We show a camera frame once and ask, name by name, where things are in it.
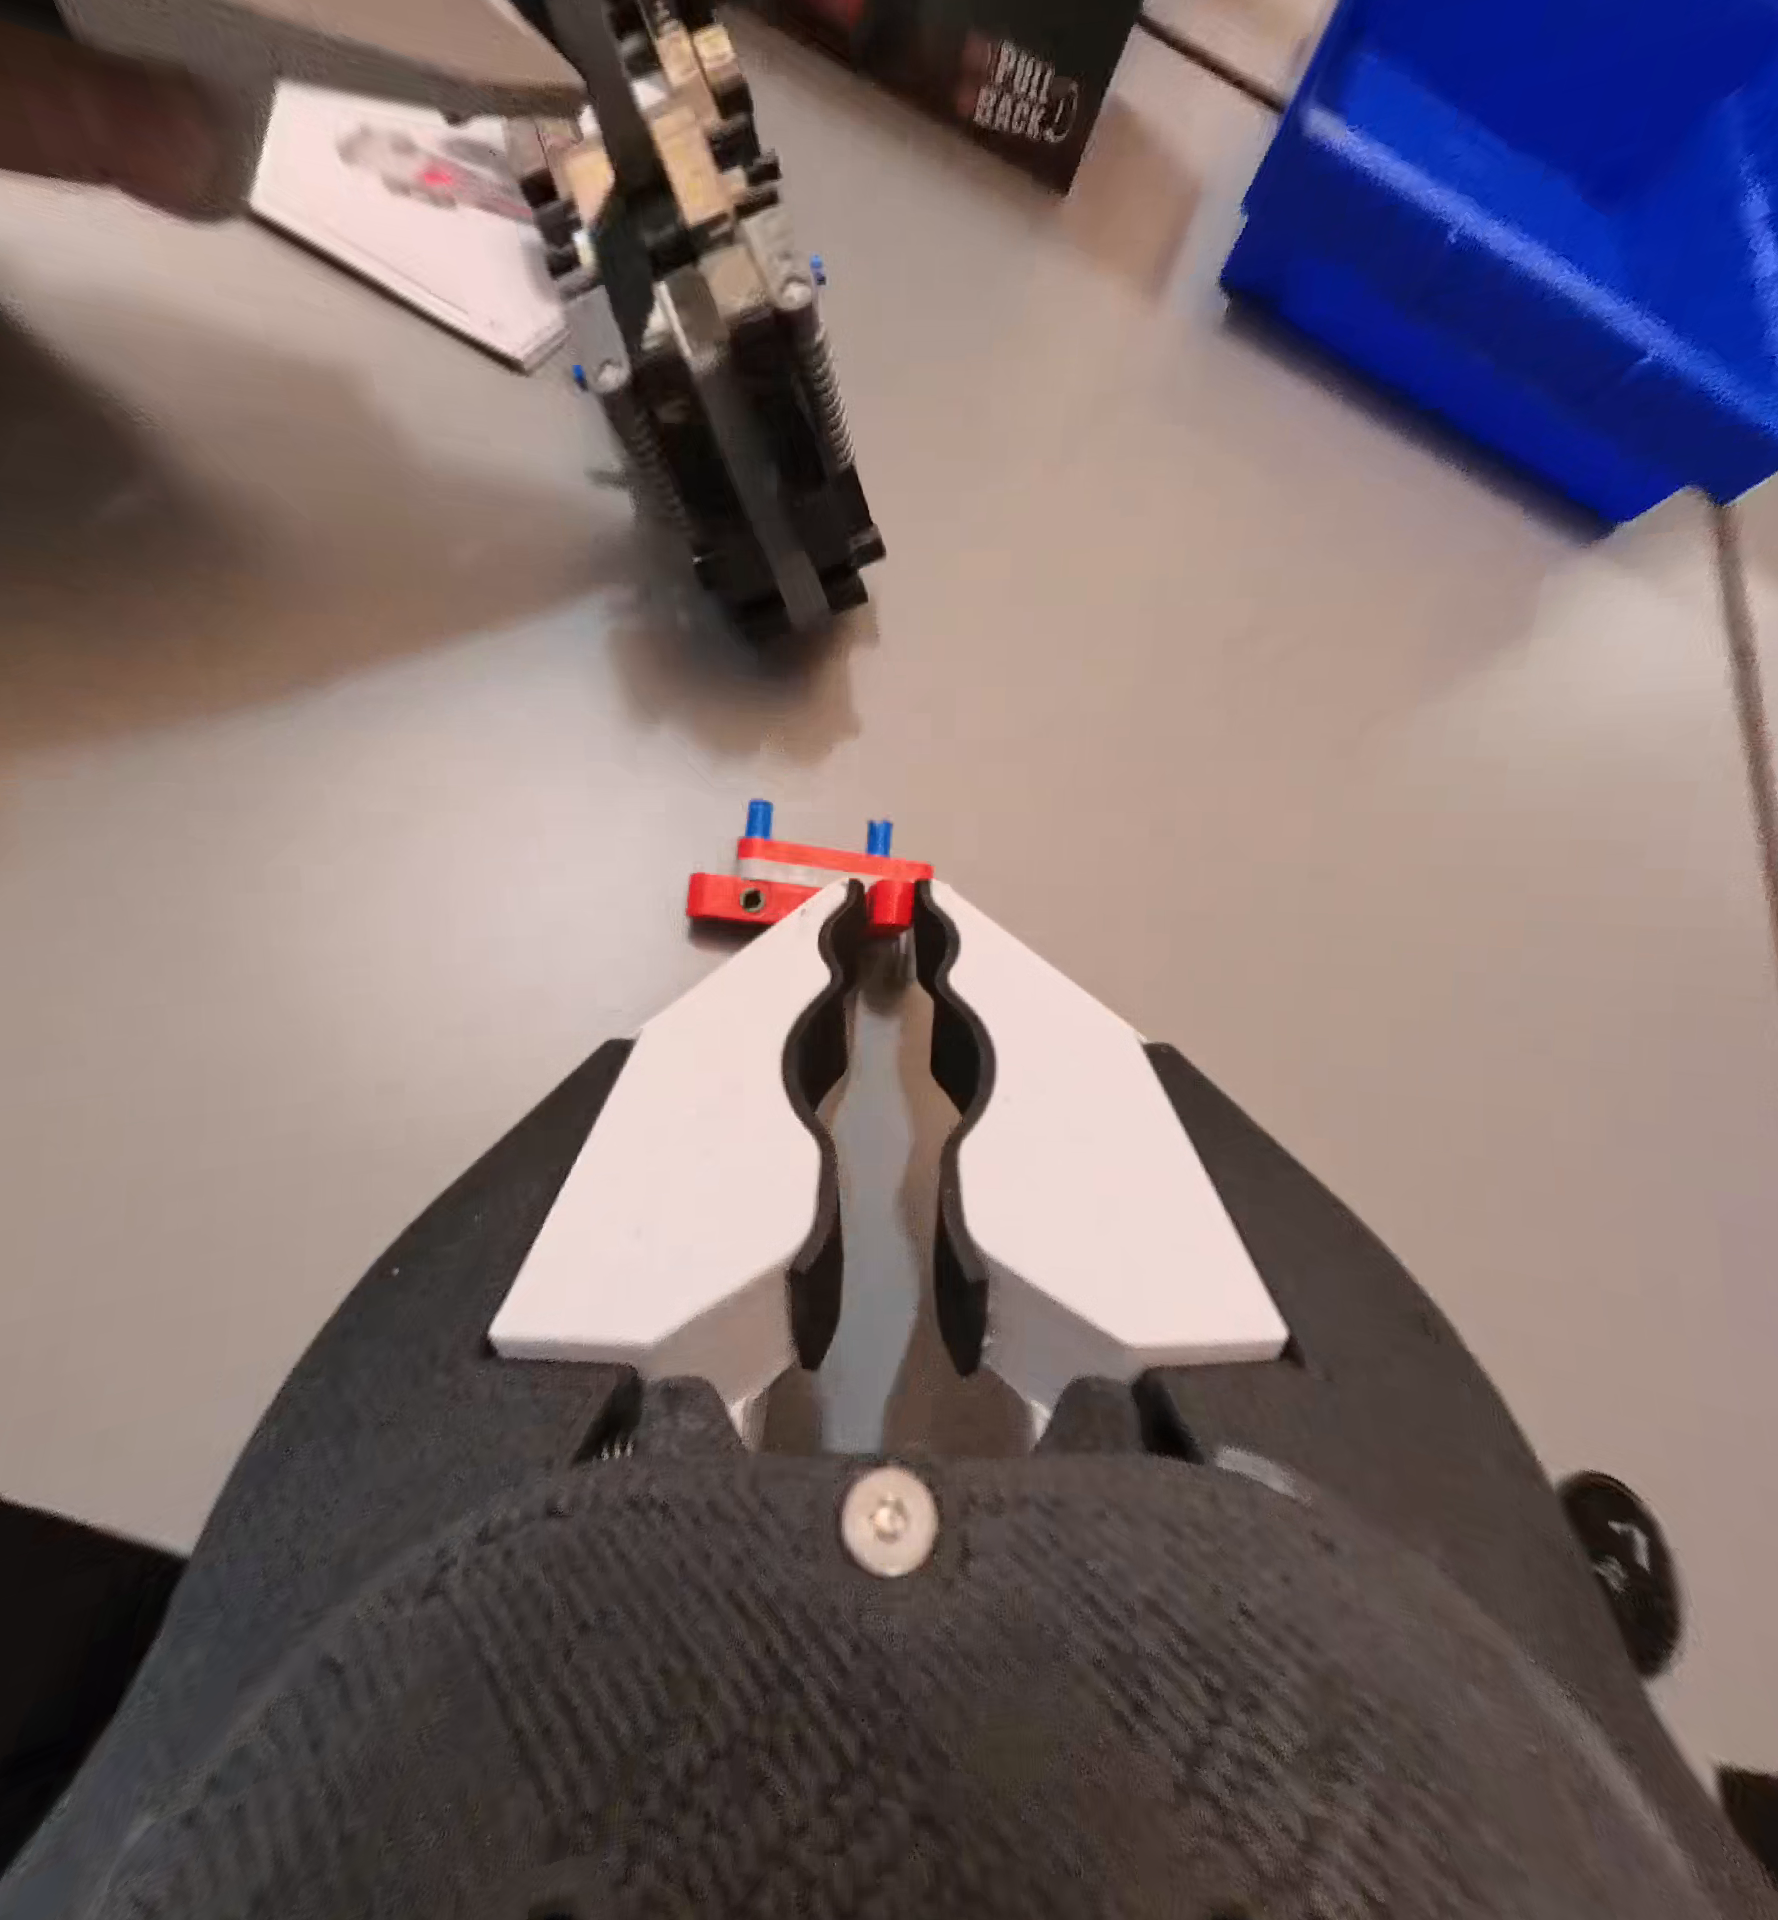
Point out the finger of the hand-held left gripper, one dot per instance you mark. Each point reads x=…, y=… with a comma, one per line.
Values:
x=348, y=46

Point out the black toy chassis assembly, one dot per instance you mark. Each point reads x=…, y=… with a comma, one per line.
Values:
x=740, y=403

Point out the person's left hand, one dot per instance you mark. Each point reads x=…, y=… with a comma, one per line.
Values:
x=95, y=135

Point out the black toy set box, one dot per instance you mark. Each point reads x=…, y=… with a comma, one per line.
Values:
x=980, y=75

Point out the blue plastic bin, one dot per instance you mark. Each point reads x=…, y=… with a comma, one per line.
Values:
x=1549, y=270

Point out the grey desk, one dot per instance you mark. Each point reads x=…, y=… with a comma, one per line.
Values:
x=1278, y=751

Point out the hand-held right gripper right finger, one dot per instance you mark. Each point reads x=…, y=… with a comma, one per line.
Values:
x=1115, y=1198

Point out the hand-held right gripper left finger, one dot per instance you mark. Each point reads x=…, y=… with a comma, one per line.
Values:
x=663, y=1198

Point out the white instruction booklet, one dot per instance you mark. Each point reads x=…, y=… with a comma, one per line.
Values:
x=380, y=225

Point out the red toy beam assembly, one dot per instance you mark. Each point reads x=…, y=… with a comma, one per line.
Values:
x=740, y=896

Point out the person's black clothed torso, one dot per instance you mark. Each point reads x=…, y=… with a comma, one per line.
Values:
x=18, y=1726

